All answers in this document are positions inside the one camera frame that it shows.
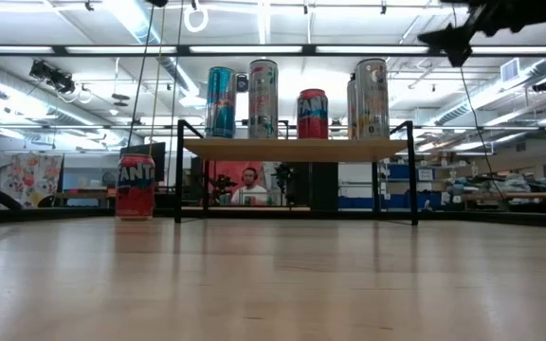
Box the red Fanta soda can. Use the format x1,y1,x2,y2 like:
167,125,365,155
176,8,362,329
296,88,330,140
115,153,156,222

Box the floral print banner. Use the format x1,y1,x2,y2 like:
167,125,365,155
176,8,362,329
0,151,64,209

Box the white hanging ring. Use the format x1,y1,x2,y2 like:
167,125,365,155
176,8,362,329
182,3,209,34

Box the black boxes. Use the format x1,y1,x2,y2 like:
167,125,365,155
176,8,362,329
284,162,339,212

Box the wooden shelf black metal frame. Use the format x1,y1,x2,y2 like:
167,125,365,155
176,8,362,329
173,118,420,226

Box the cluttered wooden workbench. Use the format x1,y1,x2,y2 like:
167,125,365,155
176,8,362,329
443,170,546,214

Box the yellow black hanging cable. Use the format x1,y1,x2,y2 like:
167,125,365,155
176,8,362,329
459,64,506,200

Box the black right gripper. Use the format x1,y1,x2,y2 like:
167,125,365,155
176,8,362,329
416,0,544,68

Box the blue slim energy drink can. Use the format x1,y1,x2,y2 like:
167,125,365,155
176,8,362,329
205,65,237,139

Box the red panel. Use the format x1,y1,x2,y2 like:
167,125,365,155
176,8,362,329
209,160,264,206

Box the black aluminium table frame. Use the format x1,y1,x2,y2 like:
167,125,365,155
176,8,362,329
0,204,546,231

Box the black hanging camera cluster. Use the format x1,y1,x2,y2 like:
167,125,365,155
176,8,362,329
28,60,78,95

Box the blue cabinet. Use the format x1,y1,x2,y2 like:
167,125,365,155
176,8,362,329
337,163,445,210

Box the person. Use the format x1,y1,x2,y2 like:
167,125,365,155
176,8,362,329
229,166,269,207

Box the white slim beverage can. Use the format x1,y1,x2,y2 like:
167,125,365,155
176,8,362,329
247,59,280,140
355,58,391,141
346,78,358,140

